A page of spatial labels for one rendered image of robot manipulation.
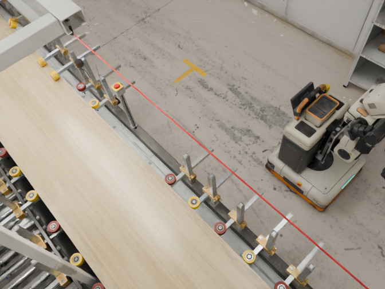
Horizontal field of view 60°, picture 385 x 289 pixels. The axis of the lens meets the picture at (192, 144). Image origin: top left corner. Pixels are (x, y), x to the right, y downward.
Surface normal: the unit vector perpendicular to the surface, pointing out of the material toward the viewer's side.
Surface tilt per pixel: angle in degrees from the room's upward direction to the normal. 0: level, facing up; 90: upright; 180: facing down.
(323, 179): 0
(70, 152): 0
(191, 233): 0
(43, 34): 90
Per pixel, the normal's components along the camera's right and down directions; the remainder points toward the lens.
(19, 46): 0.67, 0.59
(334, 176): -0.10, -0.52
